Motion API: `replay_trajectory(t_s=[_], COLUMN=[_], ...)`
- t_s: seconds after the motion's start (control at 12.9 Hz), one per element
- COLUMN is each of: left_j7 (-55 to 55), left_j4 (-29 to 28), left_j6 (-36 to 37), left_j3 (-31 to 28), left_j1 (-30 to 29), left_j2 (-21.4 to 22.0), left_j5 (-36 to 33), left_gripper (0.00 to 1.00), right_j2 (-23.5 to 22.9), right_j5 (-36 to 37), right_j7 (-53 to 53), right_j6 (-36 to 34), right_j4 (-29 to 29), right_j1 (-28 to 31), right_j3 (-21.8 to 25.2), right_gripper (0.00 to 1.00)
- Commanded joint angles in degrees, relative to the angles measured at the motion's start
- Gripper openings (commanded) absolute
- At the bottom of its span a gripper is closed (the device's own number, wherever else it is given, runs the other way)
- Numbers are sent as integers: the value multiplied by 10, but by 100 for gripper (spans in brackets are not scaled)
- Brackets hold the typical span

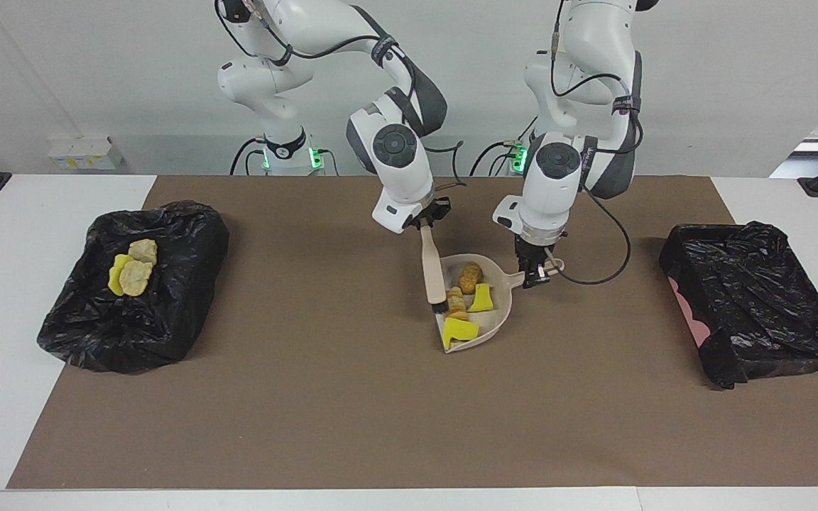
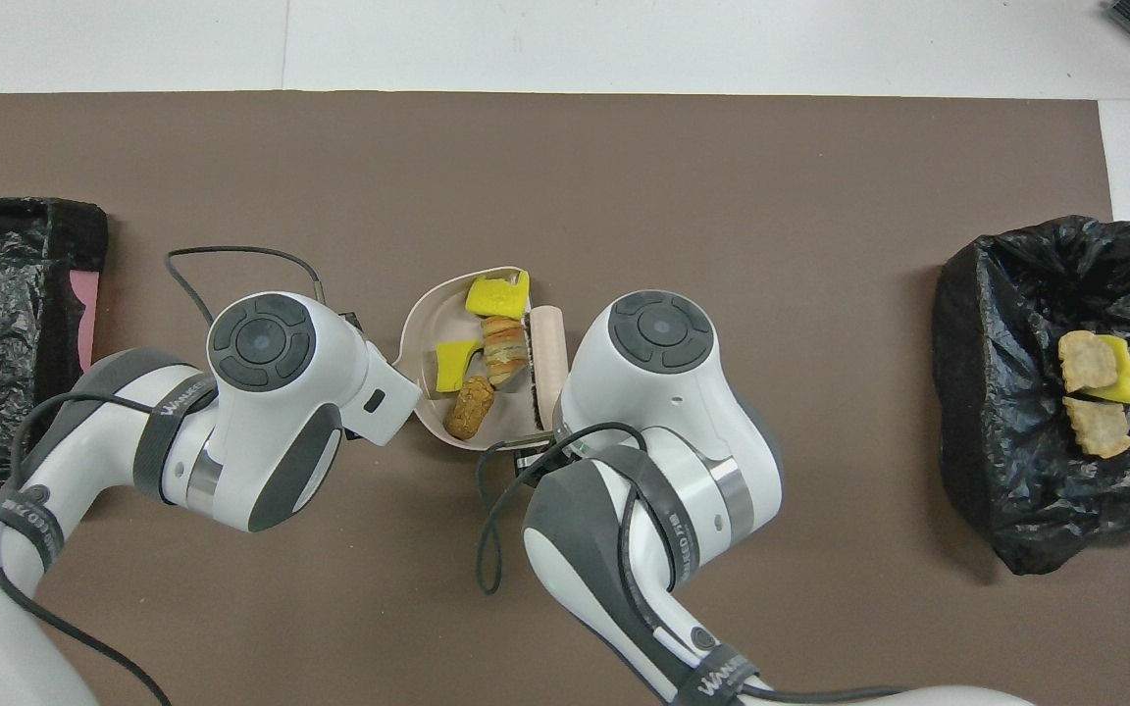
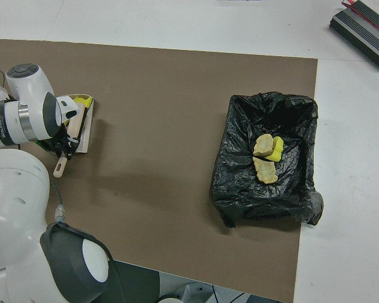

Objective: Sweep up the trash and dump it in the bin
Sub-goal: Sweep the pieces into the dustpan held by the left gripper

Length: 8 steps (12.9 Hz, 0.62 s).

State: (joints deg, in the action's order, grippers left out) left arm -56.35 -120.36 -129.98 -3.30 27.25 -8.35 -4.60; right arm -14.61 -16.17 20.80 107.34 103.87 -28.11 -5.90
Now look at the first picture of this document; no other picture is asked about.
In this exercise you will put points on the beige hand brush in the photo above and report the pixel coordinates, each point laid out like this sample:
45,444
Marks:
432,270

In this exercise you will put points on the yellow sponge chunk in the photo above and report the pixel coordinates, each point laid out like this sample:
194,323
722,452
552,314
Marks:
116,280

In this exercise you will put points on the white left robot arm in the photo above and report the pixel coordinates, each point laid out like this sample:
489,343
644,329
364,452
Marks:
551,191

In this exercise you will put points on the white power strip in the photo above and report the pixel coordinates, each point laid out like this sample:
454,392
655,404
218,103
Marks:
82,152

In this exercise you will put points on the brown bread roll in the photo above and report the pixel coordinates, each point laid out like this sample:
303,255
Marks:
471,273

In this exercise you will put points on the yellow sponge with green layer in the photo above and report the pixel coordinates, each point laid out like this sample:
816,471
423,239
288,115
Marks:
481,298

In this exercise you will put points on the striped orange croissant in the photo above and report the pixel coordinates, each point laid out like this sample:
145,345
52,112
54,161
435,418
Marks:
457,305
135,278

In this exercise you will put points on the yellow arched sponge piece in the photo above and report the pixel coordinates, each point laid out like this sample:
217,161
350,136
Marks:
460,331

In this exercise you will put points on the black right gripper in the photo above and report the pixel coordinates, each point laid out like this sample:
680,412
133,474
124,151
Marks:
436,211

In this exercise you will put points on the bin covered by black bag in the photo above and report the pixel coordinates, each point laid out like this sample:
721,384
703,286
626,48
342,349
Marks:
153,326

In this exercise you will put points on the pink bin with black bag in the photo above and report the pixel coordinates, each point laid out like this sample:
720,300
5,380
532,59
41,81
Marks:
757,298

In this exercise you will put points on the beige plastic dustpan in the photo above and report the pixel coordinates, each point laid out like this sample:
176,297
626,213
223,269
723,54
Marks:
500,316

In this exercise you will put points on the pale bread chunk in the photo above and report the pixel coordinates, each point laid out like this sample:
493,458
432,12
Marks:
143,250

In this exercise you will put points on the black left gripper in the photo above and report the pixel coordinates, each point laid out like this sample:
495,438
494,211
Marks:
533,252

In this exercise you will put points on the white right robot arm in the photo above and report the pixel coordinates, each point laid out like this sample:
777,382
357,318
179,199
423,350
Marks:
398,177

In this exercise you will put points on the brown table mat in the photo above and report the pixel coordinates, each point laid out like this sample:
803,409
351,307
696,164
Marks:
380,426

